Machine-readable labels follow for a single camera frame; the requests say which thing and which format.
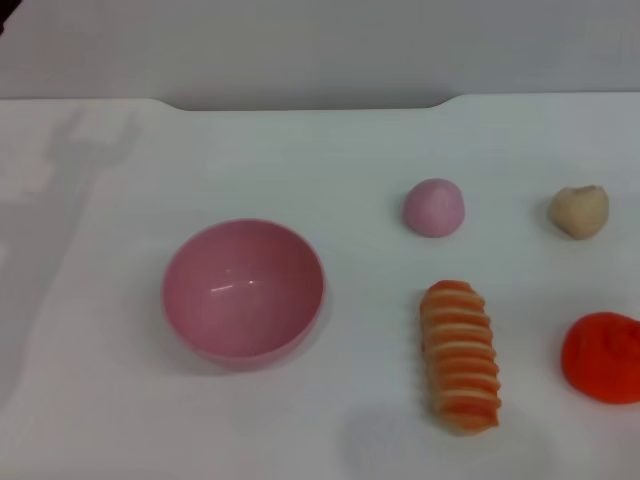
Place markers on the pink plastic bowl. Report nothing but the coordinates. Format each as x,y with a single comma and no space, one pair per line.
242,295

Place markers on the long orange striped bread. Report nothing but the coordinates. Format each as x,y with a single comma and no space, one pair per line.
460,355

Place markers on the round pink bun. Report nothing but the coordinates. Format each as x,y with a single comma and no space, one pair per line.
434,207

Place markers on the beige knotted bun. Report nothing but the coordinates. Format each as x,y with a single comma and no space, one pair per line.
580,212

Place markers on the red-orange lumpy fruit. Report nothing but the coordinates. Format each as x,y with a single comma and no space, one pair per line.
602,357

